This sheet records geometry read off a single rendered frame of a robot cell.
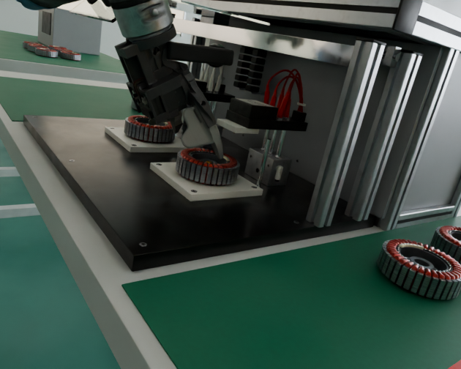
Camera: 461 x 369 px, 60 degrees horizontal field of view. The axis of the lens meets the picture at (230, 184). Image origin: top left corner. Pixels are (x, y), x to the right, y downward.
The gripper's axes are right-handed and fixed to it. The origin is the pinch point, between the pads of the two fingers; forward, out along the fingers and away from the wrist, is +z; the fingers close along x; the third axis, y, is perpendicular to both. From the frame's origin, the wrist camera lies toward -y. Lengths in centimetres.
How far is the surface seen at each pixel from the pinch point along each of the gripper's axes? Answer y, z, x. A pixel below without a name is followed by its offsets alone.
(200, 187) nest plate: 4.7, 4.2, 4.8
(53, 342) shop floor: 49, 69, -53
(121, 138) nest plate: 7.3, 2.7, -22.4
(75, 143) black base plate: 15.9, -0.9, -22.1
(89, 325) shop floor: 38, 75, -57
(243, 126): -7.8, 0.0, 2.0
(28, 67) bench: 4, 11, -157
